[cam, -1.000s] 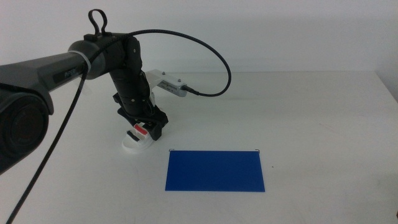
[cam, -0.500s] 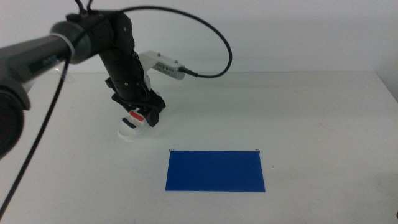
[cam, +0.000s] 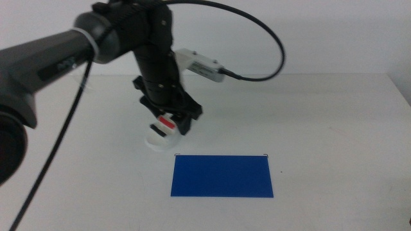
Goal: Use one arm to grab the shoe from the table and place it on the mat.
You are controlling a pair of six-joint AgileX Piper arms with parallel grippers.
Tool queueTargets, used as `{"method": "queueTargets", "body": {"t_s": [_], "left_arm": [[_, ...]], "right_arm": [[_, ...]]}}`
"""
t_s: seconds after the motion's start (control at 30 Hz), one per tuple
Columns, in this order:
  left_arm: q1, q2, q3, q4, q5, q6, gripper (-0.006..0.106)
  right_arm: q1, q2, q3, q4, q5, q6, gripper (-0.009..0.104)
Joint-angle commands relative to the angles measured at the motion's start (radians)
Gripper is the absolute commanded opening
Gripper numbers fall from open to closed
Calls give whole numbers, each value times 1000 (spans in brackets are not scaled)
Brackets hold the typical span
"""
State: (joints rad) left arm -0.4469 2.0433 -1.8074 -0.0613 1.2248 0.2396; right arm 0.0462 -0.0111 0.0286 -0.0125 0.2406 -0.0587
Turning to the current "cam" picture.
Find white sandal black red straps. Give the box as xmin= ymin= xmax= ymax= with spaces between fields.
xmin=144 ymin=112 xmax=181 ymax=153

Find blue rectangular mat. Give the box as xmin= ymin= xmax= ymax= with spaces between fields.
xmin=170 ymin=155 xmax=274 ymax=198

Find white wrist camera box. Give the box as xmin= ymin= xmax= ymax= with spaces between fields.
xmin=175 ymin=47 xmax=226 ymax=83

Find white cable tie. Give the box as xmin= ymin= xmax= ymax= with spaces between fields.
xmin=72 ymin=27 xmax=101 ymax=58

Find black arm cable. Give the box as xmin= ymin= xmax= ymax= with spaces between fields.
xmin=8 ymin=56 xmax=96 ymax=231

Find black camera cable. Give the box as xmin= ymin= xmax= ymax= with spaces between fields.
xmin=163 ymin=0 xmax=286 ymax=82

